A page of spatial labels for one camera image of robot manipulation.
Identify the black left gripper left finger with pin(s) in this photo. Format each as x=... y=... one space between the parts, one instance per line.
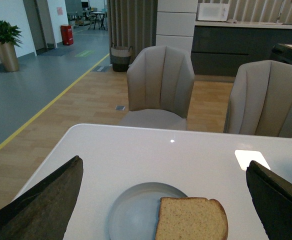
x=43 y=212

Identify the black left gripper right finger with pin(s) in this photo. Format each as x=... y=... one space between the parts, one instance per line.
x=272 y=199

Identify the grey round plate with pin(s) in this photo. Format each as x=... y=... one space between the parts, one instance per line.
x=134 y=214

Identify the brown bread slice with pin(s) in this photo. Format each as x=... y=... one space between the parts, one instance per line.
x=191 y=218

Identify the beige chair right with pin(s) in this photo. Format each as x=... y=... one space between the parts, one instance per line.
x=260 y=101

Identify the beige chair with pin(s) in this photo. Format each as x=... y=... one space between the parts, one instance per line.
x=160 y=83
x=260 y=101

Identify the black appliance box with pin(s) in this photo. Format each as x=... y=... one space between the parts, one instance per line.
x=282 y=53

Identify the dark kitchen counter cabinet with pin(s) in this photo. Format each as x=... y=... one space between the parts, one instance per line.
x=219 y=49

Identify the woven laundry basket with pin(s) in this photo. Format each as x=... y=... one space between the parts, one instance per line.
x=120 y=57

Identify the beige chair left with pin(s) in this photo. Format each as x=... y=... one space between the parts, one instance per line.
x=160 y=83

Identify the potted green plant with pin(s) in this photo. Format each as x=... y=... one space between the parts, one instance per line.
x=9 y=38

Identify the red fire cabinet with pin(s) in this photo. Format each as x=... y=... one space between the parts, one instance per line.
x=67 y=34

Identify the white microwave oven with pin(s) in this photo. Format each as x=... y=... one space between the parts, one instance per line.
x=212 y=12

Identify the white pillar cabinet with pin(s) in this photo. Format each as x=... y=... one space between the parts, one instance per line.
x=176 y=23

